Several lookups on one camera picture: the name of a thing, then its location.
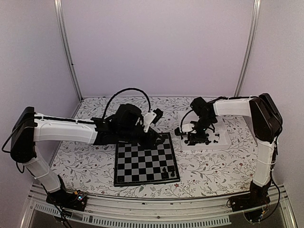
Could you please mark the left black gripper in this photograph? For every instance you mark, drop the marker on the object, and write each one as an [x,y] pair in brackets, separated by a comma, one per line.
[152,138]

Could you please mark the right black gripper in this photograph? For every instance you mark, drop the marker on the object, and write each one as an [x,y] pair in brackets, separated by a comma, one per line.
[198,138]

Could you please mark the white plastic tray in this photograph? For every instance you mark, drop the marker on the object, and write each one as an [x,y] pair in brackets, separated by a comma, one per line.
[218,140]

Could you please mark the black white chessboard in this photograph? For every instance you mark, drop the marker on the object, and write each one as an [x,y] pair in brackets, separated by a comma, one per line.
[135,166]

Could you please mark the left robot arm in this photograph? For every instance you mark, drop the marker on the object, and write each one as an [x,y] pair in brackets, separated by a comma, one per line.
[33,127]

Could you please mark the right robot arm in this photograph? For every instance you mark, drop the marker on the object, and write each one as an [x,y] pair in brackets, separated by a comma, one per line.
[267,126]

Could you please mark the floral patterned table mat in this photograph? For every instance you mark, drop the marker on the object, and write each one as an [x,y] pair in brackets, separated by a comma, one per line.
[203,173]

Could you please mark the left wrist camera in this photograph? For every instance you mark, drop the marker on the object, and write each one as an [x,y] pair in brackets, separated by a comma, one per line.
[151,117]

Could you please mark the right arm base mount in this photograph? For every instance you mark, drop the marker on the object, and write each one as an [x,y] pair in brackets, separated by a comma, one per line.
[249,204]

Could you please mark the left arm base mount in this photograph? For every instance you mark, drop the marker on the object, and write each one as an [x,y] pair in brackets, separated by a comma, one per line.
[76,200]

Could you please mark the right aluminium frame post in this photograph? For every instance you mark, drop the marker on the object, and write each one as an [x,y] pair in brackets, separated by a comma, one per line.
[250,43]

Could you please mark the aluminium frame post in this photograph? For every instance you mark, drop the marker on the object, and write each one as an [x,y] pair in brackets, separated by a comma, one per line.
[64,39]
[250,43]

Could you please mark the left aluminium frame post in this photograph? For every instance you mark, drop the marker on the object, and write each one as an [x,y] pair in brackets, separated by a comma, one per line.
[64,39]

